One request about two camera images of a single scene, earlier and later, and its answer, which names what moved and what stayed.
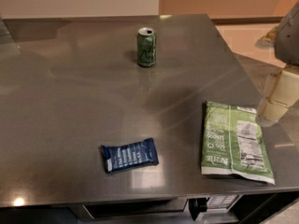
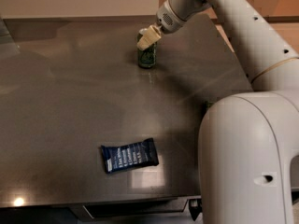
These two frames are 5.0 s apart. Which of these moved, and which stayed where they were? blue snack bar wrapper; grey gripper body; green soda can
Moved: grey gripper body
Stayed: blue snack bar wrapper; green soda can
